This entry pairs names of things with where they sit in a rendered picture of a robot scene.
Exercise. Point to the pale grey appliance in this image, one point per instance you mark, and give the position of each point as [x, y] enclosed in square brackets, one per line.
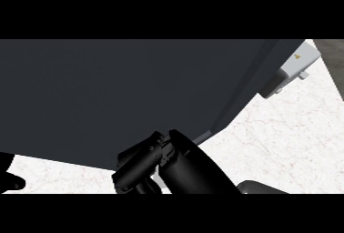
[299, 60]

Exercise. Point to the large flat dark grey door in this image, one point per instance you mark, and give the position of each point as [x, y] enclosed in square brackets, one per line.
[111, 97]

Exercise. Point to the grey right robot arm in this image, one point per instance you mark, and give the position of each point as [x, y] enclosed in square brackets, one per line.
[260, 188]

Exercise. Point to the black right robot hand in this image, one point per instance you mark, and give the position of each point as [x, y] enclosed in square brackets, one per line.
[188, 170]

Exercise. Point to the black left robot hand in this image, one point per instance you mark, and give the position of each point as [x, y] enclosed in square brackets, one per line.
[8, 182]

